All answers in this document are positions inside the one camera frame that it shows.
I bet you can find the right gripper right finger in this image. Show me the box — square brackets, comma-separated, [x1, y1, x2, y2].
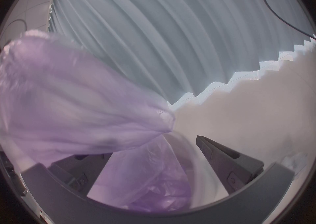
[196, 135, 264, 194]

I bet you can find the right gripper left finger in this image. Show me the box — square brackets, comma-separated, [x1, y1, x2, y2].
[48, 153, 113, 195]

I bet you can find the purple plastic bag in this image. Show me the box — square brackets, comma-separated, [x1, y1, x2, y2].
[0, 29, 195, 213]

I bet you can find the white trash bin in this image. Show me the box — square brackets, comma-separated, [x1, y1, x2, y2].
[170, 131, 231, 210]

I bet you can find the pale blue curtain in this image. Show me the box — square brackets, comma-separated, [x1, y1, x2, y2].
[48, 0, 316, 106]

